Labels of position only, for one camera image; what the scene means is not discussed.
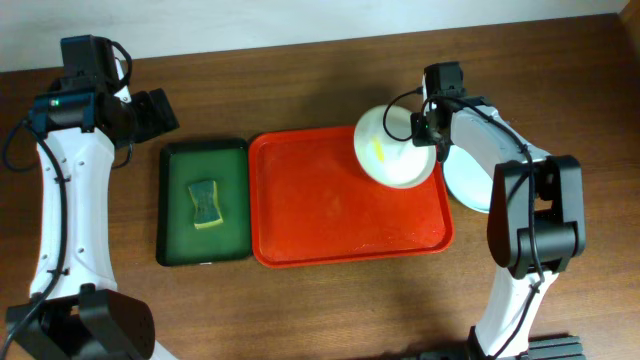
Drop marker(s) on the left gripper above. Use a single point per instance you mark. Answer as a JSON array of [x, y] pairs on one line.
[[161, 110]]

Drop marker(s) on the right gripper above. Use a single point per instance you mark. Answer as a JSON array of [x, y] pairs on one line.
[[417, 130]]

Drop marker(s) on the cream white plate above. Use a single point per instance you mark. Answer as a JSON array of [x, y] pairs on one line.
[[392, 163]]

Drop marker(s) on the light blue plate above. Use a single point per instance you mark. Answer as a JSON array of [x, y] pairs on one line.
[[469, 180]]

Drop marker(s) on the yellow green sponge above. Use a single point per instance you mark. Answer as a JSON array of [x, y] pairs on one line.
[[204, 195]]

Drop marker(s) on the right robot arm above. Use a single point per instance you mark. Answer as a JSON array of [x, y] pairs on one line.
[[536, 221]]

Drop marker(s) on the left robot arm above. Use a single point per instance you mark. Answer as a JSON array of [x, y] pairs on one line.
[[75, 310]]

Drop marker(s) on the dark green tray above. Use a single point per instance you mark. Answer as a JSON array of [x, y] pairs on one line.
[[179, 241]]

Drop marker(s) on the red plastic tray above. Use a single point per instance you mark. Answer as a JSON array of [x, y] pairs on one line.
[[311, 203]]

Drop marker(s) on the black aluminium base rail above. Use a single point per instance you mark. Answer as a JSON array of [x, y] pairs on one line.
[[551, 348]]

